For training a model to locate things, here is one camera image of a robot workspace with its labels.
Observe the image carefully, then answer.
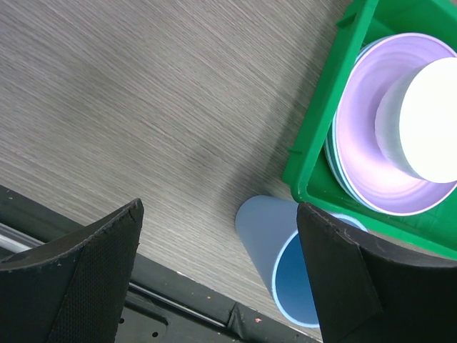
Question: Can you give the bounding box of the purple plate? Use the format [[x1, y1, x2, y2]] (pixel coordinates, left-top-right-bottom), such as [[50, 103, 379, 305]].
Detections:
[[336, 33, 456, 216]]

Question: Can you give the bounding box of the green plastic bin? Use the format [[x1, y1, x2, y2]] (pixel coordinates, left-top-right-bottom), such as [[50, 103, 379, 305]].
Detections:
[[283, 0, 456, 259]]

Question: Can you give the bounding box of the white bowl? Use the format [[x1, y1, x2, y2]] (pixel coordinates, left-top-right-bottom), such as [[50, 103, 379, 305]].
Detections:
[[375, 57, 456, 184]]

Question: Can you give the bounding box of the blue cup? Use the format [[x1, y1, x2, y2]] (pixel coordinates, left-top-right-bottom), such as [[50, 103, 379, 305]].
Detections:
[[235, 195, 351, 328]]

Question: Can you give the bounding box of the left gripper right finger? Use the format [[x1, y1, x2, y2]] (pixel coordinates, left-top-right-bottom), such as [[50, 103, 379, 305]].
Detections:
[[297, 203, 456, 342]]

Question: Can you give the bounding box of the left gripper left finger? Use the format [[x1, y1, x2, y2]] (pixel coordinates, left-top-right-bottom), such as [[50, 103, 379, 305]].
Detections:
[[1, 199, 144, 342]]

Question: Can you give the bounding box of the blue plate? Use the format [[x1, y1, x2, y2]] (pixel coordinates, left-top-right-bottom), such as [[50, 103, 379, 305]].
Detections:
[[324, 35, 394, 216]]

